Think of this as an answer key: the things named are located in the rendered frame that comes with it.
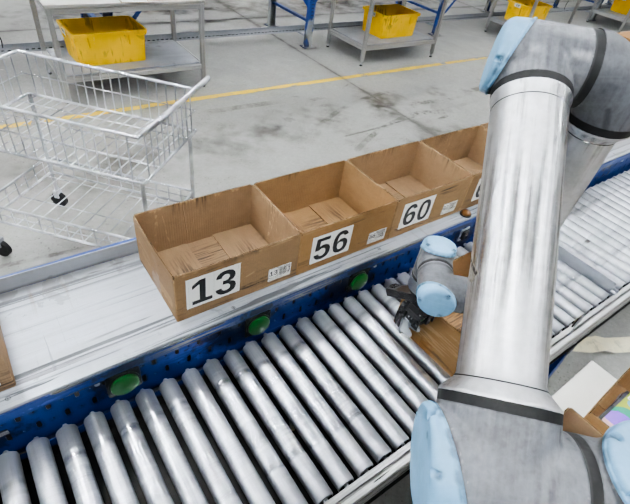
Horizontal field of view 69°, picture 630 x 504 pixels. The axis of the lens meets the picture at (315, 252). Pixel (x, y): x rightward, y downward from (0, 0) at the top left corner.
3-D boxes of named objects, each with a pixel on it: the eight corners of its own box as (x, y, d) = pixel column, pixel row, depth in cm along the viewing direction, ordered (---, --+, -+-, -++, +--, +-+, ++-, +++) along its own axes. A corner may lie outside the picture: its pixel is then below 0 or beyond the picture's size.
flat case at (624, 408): (669, 429, 131) (672, 426, 130) (638, 464, 122) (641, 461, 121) (624, 392, 139) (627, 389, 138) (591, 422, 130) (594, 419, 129)
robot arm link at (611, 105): (674, 28, 71) (505, 298, 120) (591, 15, 72) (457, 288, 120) (703, 60, 63) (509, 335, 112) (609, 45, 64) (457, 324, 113)
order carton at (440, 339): (460, 386, 137) (480, 351, 126) (392, 320, 153) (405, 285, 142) (532, 332, 158) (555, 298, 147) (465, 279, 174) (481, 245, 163)
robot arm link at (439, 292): (471, 298, 106) (467, 263, 115) (421, 288, 107) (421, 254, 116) (458, 325, 112) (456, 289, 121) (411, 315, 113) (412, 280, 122)
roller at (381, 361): (447, 421, 131) (434, 433, 131) (337, 302, 161) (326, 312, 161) (445, 418, 127) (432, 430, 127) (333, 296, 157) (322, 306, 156)
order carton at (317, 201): (296, 275, 145) (302, 234, 134) (250, 224, 162) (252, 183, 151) (387, 239, 165) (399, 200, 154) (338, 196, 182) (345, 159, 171)
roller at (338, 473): (353, 485, 111) (361, 483, 115) (247, 335, 140) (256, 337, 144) (339, 499, 111) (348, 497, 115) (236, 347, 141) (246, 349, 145)
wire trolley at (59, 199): (-8, 256, 253) (-92, 66, 186) (57, 201, 296) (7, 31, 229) (176, 303, 245) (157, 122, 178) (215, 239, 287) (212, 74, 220)
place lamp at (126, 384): (114, 401, 117) (109, 385, 113) (112, 397, 118) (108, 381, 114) (141, 388, 121) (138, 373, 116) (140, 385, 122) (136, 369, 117)
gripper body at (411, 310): (414, 333, 133) (426, 304, 125) (394, 313, 138) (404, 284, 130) (432, 323, 137) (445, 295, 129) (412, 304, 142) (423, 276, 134)
